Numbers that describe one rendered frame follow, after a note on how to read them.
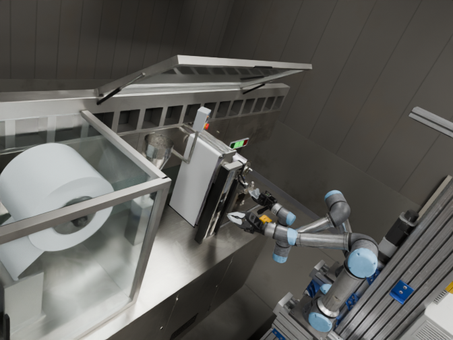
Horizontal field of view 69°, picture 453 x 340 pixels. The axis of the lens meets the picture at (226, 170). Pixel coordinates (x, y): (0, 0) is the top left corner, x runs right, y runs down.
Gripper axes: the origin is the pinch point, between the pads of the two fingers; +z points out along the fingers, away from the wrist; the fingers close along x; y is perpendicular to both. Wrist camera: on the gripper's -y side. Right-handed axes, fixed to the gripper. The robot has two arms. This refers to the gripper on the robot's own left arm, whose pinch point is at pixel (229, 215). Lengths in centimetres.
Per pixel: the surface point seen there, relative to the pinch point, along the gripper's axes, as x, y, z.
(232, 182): 19.7, 3.6, 6.7
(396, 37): 260, 88, -68
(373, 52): 252, 104, -51
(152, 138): 14, -34, 41
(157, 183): -17, -63, 12
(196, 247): -16.3, 27.1, 18.4
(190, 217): 0.4, 31.1, 31.3
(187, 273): -33.0, 15.4, 13.3
